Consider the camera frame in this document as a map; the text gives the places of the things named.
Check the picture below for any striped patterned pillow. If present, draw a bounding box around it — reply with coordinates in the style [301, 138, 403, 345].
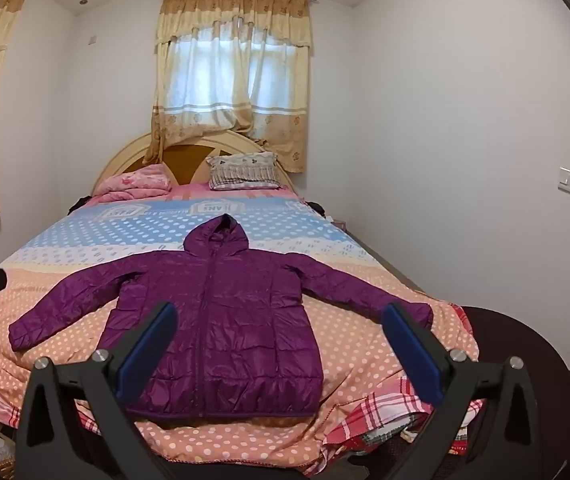
[206, 151, 282, 191]

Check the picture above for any purple hooded puffer jacket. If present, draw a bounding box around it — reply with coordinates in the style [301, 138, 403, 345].
[9, 213, 434, 418]

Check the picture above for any wide beige floral curtain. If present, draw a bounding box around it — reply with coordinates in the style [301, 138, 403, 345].
[146, 0, 313, 174]

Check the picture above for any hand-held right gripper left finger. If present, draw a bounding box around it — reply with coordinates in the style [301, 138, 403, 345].
[15, 301, 181, 480]

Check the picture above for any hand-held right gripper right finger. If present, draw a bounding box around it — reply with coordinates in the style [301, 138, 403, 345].
[381, 301, 541, 480]

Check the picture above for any pink folded blanket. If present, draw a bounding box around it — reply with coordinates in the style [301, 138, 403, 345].
[92, 163, 173, 196]

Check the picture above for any dark round table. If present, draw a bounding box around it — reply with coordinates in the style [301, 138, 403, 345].
[460, 304, 570, 480]

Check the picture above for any polka dot bedspread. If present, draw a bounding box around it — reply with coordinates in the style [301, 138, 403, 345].
[0, 195, 481, 478]

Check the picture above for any cream arched headboard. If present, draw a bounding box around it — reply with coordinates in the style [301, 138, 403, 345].
[91, 129, 298, 196]

